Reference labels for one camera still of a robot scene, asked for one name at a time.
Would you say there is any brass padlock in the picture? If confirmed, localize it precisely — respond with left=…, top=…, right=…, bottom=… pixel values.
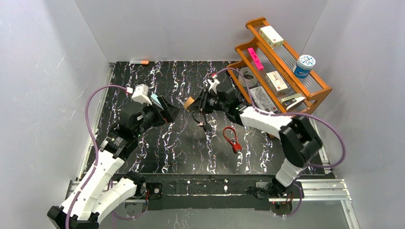
left=176, top=97, right=195, bottom=112

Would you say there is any black cable padlock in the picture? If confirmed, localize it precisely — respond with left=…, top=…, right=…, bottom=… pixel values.
left=192, top=112, right=212, bottom=132

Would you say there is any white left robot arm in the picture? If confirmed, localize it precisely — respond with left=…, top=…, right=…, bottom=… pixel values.
left=47, top=94, right=179, bottom=229

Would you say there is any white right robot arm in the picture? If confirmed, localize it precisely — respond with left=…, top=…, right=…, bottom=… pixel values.
left=183, top=83, right=323, bottom=196

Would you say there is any teal white eraser block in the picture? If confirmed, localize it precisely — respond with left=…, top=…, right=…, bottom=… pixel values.
left=150, top=94, right=163, bottom=110

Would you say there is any clear tape roll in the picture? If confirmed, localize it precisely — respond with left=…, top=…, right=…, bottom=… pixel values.
left=238, top=67, right=258, bottom=88

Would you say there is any packaged blister card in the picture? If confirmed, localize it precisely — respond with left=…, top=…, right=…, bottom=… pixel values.
left=249, top=86, right=278, bottom=113

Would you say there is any orange grey marker pen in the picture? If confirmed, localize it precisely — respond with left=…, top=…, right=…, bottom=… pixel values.
left=129, top=60, right=149, bottom=65

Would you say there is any pink highlighter marker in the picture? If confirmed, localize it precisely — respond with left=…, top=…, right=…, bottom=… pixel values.
left=247, top=47, right=264, bottom=71

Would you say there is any orange wooden shelf rack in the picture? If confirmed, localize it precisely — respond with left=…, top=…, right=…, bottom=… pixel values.
left=227, top=17, right=332, bottom=114

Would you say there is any white red staple box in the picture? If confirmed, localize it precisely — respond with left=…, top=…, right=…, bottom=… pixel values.
left=266, top=71, right=288, bottom=95

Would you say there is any white box top shelf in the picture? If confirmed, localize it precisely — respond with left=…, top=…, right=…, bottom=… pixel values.
left=259, top=26, right=284, bottom=49

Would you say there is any blue white round jar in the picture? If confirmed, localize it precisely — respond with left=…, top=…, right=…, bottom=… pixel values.
left=292, top=54, right=316, bottom=79

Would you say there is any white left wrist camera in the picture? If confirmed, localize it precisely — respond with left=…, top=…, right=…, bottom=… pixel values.
left=131, top=84, right=152, bottom=105

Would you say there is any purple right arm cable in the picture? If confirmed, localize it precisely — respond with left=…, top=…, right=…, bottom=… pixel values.
left=215, top=67, right=346, bottom=218

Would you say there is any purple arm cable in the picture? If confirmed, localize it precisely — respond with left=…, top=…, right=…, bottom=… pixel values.
left=215, top=67, right=346, bottom=218
left=64, top=84, right=134, bottom=229

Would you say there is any red cable padlock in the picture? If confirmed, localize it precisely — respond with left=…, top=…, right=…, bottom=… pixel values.
left=223, top=126, right=242, bottom=154

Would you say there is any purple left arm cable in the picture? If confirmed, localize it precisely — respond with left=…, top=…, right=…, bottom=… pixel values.
left=64, top=84, right=134, bottom=229

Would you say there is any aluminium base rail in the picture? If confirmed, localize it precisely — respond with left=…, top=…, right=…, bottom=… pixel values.
left=64, top=178, right=352, bottom=203

